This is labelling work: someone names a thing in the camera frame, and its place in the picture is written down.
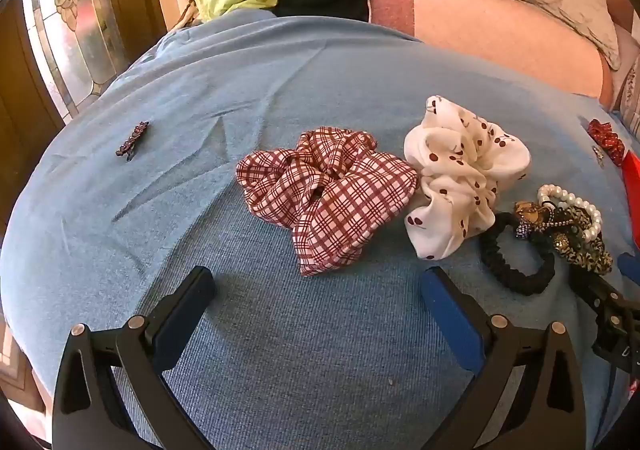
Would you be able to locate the red dotted scrunchie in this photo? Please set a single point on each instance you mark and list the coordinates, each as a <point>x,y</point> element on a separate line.
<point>606,140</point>

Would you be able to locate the pink bed mattress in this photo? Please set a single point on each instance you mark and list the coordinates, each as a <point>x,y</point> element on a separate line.
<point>490,40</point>

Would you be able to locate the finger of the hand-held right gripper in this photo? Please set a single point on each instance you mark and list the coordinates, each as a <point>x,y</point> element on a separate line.
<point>597,291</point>
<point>630,267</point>

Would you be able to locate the red plastic box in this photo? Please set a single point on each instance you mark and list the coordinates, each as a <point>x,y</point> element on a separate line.
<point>632,170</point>

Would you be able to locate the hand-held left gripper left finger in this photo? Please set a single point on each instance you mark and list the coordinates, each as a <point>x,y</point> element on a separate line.
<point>182,310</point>

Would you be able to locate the dark red beaded hair clip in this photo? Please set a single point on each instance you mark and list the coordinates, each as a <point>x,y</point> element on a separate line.
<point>132,139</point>

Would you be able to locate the stained glass door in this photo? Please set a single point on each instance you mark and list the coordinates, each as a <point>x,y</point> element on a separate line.
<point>70,25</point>

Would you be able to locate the gold bead charm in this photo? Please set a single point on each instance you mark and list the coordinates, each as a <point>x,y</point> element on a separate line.
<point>561,243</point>

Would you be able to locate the red plaid scrunchie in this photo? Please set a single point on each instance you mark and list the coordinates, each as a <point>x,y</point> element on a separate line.
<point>327,195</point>

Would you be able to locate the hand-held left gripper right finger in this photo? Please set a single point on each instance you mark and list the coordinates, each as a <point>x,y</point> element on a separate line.
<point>450,312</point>

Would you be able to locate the brown pillow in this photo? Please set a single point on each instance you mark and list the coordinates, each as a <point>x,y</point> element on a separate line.
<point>621,10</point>

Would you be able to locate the white cherry print scrunchie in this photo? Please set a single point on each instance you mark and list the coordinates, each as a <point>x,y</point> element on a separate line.
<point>462,180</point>

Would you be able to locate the blue blanket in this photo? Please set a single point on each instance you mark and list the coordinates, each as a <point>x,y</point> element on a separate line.
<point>210,95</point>

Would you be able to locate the floral white pillow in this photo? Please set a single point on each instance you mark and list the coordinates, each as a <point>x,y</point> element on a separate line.
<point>629,75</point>

